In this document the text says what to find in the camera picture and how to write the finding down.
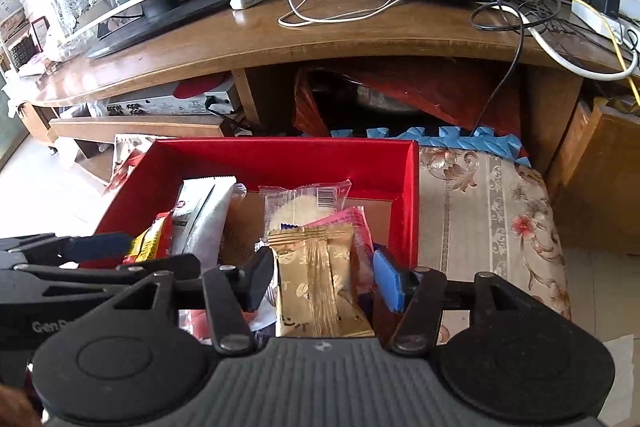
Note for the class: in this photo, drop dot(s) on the red and yellow wafer packet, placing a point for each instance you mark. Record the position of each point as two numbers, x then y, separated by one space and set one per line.
155 242

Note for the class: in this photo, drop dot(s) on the clear-wrapped rice cake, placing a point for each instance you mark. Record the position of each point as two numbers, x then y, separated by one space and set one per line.
300 209

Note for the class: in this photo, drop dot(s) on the gold snack packet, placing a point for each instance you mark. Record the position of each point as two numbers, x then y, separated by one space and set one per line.
310 287

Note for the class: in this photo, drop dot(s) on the small framed picture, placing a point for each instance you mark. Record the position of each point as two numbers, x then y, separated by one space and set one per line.
40 37

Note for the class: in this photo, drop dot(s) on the blue foam mat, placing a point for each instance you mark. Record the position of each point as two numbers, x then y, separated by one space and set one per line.
480 142

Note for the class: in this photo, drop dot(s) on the white paper sheet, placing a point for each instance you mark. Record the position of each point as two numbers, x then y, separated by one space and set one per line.
617 372

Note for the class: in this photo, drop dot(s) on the pink sausage pack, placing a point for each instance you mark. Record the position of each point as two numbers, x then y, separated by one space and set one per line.
200 324

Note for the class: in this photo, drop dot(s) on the white power strip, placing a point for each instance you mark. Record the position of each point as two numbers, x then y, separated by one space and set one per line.
595 21

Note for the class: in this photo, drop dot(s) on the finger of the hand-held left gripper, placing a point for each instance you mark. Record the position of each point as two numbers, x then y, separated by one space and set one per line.
100 279
95 244

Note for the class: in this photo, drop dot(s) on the silver audio receiver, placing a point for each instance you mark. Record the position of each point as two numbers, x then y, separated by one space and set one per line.
165 104

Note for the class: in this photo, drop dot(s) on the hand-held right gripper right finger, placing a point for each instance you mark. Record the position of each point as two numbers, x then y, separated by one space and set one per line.
390 279

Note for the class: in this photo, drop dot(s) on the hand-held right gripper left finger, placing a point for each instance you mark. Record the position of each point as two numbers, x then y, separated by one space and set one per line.
257 277

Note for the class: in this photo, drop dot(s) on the silver grey snack packet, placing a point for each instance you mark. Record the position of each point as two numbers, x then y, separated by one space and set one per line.
210 217

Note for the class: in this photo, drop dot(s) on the wooden television stand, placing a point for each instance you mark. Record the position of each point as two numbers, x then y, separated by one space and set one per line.
350 27

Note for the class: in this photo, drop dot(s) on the printed plastic bag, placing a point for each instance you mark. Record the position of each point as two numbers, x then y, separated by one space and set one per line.
130 157

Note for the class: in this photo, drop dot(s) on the pink pastry packet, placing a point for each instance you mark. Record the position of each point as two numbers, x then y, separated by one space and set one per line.
357 232

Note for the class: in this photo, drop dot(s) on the red cardboard box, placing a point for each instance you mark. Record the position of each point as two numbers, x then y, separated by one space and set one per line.
300 162

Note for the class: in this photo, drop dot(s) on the red plastic bag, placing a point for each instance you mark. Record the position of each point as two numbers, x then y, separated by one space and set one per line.
450 92

